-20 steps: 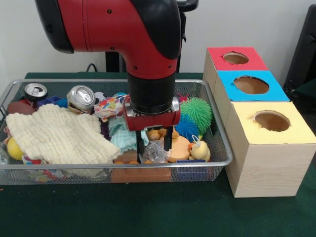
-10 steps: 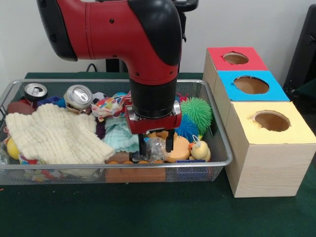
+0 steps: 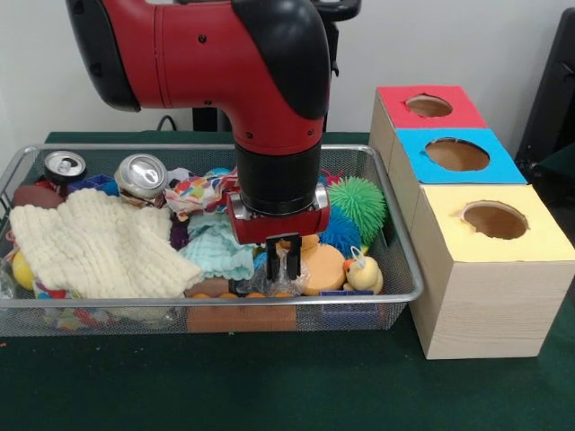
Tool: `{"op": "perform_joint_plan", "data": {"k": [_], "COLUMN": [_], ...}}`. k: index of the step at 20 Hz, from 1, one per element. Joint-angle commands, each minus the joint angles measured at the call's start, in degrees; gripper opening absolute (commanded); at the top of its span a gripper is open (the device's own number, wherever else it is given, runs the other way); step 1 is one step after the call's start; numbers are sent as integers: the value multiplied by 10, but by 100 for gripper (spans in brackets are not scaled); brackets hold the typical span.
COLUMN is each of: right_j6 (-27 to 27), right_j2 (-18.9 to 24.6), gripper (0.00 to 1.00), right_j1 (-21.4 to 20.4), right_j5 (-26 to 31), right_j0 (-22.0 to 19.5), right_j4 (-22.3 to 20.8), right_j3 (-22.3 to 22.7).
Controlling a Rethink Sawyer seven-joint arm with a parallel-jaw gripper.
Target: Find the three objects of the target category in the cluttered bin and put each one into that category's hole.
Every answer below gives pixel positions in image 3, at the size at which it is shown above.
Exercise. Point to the black chair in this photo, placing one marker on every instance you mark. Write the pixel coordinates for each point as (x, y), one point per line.
(552, 99)

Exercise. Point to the shallow clear mesh bin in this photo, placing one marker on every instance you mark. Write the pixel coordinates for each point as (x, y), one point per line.
(395, 260)

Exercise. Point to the upright dark soda can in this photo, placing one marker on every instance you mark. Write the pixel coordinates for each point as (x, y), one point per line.
(65, 166)

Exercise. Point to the small yellow rubber duck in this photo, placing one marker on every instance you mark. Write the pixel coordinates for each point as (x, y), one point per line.
(363, 274)

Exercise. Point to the wooden box with three holes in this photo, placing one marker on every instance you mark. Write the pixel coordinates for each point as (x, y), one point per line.
(490, 287)

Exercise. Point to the crushed silver can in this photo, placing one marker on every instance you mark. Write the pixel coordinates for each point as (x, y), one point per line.
(141, 176)

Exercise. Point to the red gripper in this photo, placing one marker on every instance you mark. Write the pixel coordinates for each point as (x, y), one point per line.
(278, 229)

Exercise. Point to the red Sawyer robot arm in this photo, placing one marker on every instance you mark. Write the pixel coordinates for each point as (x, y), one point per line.
(225, 63)

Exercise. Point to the orange foam duck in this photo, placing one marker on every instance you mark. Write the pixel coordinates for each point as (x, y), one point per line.
(323, 269)

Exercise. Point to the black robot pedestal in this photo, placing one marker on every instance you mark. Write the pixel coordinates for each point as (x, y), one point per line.
(346, 63)

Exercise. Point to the multicolour polka dot cloth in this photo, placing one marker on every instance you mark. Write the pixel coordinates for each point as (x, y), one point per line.
(198, 193)

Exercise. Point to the yellow ball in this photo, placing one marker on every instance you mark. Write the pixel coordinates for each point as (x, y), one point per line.
(22, 271)

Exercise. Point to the brown toy football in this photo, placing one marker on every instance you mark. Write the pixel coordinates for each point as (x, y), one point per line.
(34, 196)

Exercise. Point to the large green spiky ball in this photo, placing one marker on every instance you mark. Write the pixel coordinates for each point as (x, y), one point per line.
(359, 206)

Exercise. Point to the orange toy brick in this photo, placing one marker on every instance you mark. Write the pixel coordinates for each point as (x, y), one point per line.
(243, 316)

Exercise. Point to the cream knit cloth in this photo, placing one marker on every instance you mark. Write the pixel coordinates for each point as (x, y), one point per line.
(99, 242)

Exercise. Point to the mint green cloth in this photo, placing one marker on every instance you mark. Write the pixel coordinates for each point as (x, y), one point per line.
(216, 251)

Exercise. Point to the clear plastic piece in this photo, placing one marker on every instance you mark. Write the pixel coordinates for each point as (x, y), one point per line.
(285, 285)

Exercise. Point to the blue spiky ball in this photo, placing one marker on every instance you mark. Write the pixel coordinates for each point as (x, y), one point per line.
(346, 235)

